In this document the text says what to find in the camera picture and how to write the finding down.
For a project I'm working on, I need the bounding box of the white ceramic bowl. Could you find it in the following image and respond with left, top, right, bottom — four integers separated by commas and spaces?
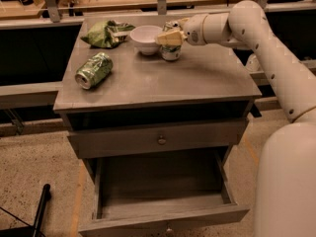
129, 25, 162, 55

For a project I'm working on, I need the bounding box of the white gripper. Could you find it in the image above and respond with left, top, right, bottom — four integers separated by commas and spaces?
155, 14, 206, 45

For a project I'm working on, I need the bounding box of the grey wooden drawer cabinet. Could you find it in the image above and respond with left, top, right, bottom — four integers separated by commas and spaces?
53, 14, 263, 237

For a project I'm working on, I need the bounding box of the black pole stand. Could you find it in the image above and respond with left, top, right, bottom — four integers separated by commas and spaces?
0, 184, 51, 237

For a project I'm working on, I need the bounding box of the closed grey top drawer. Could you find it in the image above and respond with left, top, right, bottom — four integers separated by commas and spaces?
68, 118, 248, 159

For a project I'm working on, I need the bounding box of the clear sanitizer pump bottle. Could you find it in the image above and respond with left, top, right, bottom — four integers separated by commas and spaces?
246, 53, 260, 72

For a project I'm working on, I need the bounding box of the round metal top drawer knob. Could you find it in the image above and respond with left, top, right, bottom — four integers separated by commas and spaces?
157, 135, 166, 145

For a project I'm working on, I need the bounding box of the white green 7up can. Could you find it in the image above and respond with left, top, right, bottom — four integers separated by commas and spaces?
160, 20, 183, 62

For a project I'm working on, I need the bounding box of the green chip bag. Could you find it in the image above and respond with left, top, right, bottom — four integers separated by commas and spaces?
81, 20, 134, 49

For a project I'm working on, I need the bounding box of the open grey middle drawer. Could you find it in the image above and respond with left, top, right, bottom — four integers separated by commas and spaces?
79, 148, 249, 237

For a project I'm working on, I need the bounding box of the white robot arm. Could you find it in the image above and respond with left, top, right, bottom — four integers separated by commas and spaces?
155, 0, 316, 237

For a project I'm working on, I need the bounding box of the crushed green soda can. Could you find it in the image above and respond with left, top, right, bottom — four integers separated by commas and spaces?
75, 52, 114, 90

